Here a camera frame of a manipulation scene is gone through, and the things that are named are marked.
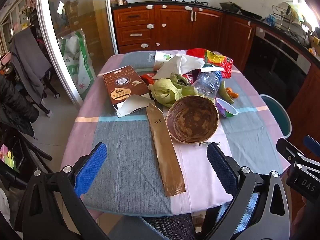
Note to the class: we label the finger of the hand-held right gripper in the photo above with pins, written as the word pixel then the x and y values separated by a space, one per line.
pixel 312 145
pixel 287 151

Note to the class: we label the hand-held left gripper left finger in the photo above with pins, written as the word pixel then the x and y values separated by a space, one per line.
pixel 92 167

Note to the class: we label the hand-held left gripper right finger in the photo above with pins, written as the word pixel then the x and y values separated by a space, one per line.
pixel 222 170

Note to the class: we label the teal plastic bin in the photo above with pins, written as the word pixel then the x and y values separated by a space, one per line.
pixel 277 115

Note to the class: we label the brown paper cutlery sleeve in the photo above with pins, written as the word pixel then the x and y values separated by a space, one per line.
pixel 165 155

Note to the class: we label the orange peel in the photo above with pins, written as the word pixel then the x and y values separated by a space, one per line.
pixel 232 93

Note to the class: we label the clear plastic bottle blue label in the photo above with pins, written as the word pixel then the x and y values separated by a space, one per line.
pixel 208 82

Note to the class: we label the brown torn carton box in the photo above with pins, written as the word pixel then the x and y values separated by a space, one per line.
pixel 122 82

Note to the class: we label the red orange snack packet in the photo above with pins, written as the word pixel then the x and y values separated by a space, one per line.
pixel 147 78

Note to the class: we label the purple yogurt cup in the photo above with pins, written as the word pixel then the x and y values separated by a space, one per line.
pixel 226 108

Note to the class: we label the light blue clothing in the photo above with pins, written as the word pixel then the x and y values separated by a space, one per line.
pixel 130 230

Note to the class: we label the grey woven chair seat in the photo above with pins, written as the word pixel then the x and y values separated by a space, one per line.
pixel 170 227

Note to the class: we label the black built-in oven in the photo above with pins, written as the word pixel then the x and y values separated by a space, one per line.
pixel 272 62

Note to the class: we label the black office chair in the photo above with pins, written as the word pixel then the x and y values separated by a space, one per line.
pixel 48 85

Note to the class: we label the green corn husks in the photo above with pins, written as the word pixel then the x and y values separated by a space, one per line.
pixel 167 92

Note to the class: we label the crushed red can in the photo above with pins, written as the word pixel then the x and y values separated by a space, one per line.
pixel 187 79

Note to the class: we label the black jacket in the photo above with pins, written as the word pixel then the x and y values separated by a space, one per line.
pixel 15 107

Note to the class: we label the white green rice bag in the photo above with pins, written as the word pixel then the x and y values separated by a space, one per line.
pixel 77 65

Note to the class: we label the yellow toy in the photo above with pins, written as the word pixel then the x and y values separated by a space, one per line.
pixel 314 41

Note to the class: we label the red foil snack bag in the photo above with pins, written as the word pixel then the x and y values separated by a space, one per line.
pixel 215 58

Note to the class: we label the crumpled white tissue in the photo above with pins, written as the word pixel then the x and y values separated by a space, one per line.
pixel 180 65

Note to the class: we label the white paper cup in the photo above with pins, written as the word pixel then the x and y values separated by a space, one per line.
pixel 162 60

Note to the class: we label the chair with grey jacket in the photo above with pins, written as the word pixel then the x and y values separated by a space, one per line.
pixel 27 60

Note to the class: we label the wooden kitchen cabinets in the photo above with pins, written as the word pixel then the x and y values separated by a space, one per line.
pixel 175 27

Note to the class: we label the dark wok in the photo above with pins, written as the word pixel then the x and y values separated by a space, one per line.
pixel 230 7

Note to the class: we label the glass sliding door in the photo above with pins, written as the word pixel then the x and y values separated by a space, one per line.
pixel 75 12

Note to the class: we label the gas hob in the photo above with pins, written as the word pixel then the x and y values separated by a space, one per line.
pixel 197 2

